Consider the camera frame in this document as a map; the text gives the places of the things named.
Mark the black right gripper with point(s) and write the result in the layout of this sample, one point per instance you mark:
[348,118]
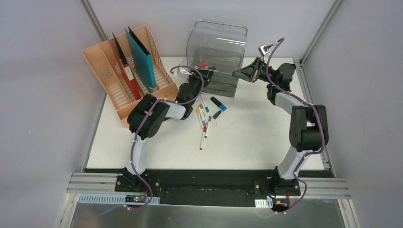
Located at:
[251,72]

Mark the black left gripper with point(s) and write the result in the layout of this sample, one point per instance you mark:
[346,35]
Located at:
[199,74]

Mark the red orange small bottle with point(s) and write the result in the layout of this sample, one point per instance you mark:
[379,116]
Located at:
[204,65]

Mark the smoked clear drawer box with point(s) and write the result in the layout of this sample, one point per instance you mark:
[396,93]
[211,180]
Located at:
[220,44]

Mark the dark blue small bottle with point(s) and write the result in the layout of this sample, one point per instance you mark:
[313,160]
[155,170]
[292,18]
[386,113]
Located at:
[217,114]

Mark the teal folder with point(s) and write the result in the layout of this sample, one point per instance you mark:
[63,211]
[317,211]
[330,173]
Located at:
[143,61]

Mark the red folder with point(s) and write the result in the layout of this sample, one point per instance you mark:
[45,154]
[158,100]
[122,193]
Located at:
[126,70]

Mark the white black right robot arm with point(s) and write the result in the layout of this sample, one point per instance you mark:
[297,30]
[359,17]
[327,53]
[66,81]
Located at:
[308,133]

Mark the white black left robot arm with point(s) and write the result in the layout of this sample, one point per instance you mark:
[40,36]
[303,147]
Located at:
[148,115]

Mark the black highlighter blue cap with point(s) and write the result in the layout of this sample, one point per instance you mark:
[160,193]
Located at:
[218,103]

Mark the white marker yellow caps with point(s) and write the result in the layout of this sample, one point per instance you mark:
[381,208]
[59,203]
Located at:
[202,124]

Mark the white marker purple cap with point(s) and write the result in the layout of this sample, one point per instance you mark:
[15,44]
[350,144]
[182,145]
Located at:
[203,115]

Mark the white marker green cap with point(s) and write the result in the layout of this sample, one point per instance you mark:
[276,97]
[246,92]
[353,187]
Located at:
[207,125]

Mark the white marker brown cap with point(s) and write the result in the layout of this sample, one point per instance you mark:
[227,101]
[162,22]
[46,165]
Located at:
[203,138]

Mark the peach plastic file organizer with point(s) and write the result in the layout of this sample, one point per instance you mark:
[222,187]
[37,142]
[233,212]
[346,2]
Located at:
[113,65]

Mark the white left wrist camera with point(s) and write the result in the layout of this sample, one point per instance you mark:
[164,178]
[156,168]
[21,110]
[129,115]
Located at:
[182,71]

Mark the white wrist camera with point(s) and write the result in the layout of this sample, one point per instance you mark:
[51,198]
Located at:
[264,50]
[182,71]

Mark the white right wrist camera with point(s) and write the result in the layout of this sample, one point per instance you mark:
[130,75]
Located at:
[264,50]

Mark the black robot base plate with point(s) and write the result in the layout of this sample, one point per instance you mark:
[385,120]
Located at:
[225,188]

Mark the aluminium frame rail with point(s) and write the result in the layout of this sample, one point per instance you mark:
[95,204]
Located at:
[104,188]

